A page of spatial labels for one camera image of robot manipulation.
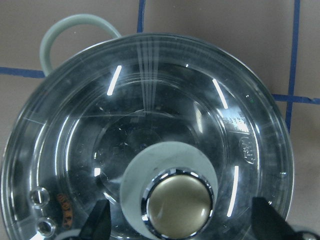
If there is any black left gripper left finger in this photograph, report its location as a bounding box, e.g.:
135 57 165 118
78 199 111 240

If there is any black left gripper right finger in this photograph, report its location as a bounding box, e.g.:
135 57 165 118
251 197 290 240

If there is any glass pot lid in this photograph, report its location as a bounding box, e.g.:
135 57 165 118
0 32 295 240

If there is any white electric cooking pot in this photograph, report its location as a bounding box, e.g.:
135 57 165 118
0 13 295 240

